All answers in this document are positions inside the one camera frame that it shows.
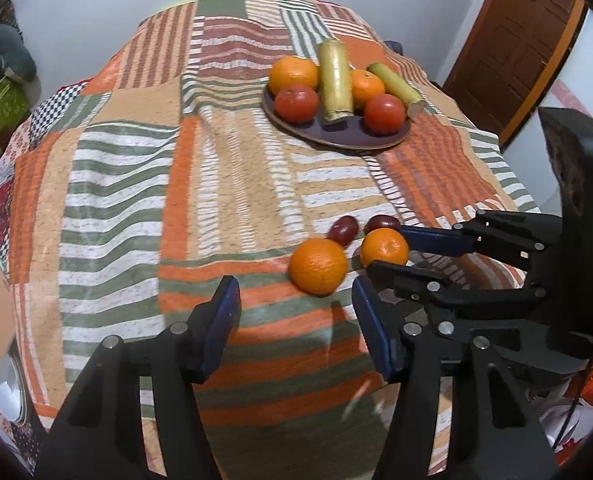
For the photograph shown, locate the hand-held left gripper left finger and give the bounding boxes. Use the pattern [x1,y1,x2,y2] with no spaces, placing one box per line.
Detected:
[34,275,241,480]

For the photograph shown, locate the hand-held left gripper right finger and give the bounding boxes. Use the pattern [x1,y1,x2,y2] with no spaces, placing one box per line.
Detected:
[353,277,562,480]

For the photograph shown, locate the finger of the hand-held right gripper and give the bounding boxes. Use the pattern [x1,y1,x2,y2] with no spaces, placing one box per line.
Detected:
[367,260,547,311]
[399,209,562,266]

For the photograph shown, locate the small mandarin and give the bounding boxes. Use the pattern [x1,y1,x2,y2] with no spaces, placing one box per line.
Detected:
[351,69,386,110]
[360,228,409,267]

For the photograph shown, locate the dark red plum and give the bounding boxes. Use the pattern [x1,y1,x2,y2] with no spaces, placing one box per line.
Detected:
[364,214,401,234]
[327,215,360,247]

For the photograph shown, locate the large orange with sticker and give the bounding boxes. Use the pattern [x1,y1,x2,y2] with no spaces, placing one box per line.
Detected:
[289,238,349,296]

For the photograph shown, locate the red tomato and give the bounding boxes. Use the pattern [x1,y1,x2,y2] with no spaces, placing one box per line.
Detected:
[364,94,409,135]
[275,85,321,124]

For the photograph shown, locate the purple plate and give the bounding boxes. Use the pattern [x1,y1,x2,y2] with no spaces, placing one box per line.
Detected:
[261,82,412,151]

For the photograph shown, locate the yellow green corn cob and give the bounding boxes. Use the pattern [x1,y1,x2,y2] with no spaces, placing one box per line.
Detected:
[318,39,355,125]
[367,62,426,119]

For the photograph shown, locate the striped patchwork blanket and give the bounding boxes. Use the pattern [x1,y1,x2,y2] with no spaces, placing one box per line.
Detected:
[9,0,542,480]

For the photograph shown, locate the white sliding door with hearts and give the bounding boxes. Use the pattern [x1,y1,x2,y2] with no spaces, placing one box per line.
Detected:
[499,7,593,201]

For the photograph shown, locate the brown wooden door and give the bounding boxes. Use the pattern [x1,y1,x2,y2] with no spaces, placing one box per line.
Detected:
[444,0,585,134]

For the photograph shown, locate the metal bowl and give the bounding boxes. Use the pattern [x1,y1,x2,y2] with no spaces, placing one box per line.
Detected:
[0,349,30,424]

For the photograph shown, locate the grey plush toy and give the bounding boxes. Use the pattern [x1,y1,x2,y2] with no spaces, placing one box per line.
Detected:
[0,25,38,84]

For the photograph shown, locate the thin black cable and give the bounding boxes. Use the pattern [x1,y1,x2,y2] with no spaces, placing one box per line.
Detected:
[547,360,593,457]

